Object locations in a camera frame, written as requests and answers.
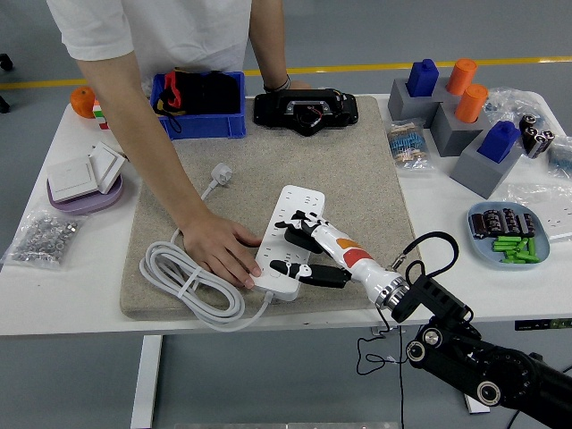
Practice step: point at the grey block with round hole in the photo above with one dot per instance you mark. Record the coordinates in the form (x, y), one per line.
(442, 88)
(449, 134)

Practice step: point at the person's right hand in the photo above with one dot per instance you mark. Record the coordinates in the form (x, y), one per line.
(214, 246)

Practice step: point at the clear bag of metal nuts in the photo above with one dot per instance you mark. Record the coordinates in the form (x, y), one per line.
(40, 241)

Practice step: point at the wristwatch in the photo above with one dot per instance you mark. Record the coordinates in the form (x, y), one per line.
(276, 85)

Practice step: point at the clear bag of resistors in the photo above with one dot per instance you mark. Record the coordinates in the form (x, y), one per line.
(407, 146)

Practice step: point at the person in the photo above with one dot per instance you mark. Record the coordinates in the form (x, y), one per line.
(179, 27)

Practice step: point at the light blue plate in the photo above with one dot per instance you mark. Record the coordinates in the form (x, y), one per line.
(540, 252)

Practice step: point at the orange fruit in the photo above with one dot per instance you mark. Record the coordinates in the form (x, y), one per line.
(81, 102)

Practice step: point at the clear bag of blue parts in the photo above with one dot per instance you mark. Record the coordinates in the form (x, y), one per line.
(561, 158)
(509, 103)

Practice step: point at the grey-brown mat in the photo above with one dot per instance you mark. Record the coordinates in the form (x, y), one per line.
(313, 156)

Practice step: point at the black desk control panel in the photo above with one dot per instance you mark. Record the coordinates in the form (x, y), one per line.
(540, 325)

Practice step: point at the grey block with square hole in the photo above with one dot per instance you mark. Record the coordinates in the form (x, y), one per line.
(473, 172)
(404, 109)

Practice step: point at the blue square peg block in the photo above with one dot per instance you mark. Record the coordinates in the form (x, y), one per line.
(498, 143)
(422, 79)

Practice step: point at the colourful puzzle cube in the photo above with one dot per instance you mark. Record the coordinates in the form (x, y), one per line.
(100, 116)

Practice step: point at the clear plastic bag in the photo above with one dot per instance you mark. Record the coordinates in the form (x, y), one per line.
(543, 194)

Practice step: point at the orange cylinder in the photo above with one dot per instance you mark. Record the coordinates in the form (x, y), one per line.
(471, 103)
(461, 77)

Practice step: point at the clear clip under table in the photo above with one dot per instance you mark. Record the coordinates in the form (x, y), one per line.
(382, 330)

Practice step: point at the white power strip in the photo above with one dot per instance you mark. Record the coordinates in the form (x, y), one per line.
(299, 196)

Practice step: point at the large black capacitor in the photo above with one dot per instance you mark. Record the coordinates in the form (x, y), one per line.
(527, 122)
(532, 138)
(544, 143)

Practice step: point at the white table leg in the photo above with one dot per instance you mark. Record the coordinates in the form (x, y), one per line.
(146, 380)
(473, 404)

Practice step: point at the dark brown capacitor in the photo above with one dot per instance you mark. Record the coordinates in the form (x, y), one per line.
(478, 223)
(508, 220)
(521, 222)
(531, 225)
(493, 220)

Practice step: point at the white double rocker switch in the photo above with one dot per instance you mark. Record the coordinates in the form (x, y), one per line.
(107, 165)

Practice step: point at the person's right forearm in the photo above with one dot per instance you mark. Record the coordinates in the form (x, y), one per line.
(156, 156)

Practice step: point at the blue plastic bin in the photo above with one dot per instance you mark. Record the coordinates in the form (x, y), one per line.
(214, 125)

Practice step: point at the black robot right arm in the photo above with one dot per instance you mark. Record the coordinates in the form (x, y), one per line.
(438, 299)

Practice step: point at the purple round tray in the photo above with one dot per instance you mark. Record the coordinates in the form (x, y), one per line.
(85, 207)

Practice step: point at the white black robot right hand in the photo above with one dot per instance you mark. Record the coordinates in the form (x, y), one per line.
(371, 272)

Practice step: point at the black office chair base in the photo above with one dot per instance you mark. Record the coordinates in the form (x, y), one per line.
(6, 62)

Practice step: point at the black red fabric bundle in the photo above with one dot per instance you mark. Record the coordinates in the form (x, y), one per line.
(210, 94)

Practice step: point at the small green cylinder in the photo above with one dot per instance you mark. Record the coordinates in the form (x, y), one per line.
(527, 257)
(511, 260)
(510, 252)
(509, 239)
(522, 245)
(532, 246)
(502, 244)

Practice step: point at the black device housing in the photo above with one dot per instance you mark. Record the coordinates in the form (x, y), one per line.
(272, 109)

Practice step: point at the person's left hand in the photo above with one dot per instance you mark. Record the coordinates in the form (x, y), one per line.
(299, 85)

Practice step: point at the white single rocker switch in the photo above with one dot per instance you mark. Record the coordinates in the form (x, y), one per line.
(71, 179)

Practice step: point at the person's left forearm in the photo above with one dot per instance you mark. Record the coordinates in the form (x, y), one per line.
(270, 44)

